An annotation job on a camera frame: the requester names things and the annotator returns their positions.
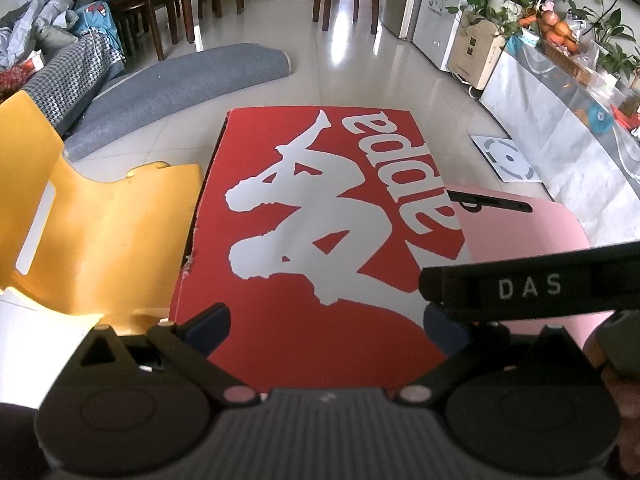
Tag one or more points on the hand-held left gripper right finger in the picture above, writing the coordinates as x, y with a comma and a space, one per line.
442, 330

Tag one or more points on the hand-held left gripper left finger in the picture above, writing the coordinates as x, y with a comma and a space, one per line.
212, 322

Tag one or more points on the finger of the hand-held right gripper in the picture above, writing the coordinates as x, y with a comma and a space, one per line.
525, 287

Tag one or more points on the red shoe box lid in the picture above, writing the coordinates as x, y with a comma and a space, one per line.
310, 285

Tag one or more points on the person's right hand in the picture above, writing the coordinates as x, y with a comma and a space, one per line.
607, 385

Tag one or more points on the white body scale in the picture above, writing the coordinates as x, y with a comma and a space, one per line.
507, 159

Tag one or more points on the yellow plastic chair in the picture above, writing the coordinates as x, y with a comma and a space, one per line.
100, 235

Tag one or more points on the white cloth covered cabinet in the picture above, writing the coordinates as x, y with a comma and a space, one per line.
550, 135

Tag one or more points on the blue round disc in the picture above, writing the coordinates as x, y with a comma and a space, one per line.
600, 117

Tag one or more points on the tan cardboard carton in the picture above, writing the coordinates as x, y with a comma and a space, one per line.
472, 55

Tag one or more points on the grey rolled rug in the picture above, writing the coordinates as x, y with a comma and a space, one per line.
190, 85

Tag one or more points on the pile of oranges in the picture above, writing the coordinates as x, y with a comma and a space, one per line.
555, 30

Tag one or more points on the white chest freezer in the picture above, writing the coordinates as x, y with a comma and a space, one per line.
440, 15

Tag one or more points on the red patterned cloth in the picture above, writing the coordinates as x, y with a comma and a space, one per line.
10, 85

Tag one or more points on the silver refrigerator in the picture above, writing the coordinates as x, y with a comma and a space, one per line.
400, 0

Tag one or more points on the small red white box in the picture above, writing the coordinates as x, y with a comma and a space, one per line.
34, 61

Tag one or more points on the blue cartoon cushion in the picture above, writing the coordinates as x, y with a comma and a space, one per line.
100, 25

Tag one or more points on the pile of grey clothes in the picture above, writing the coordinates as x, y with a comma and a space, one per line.
35, 15

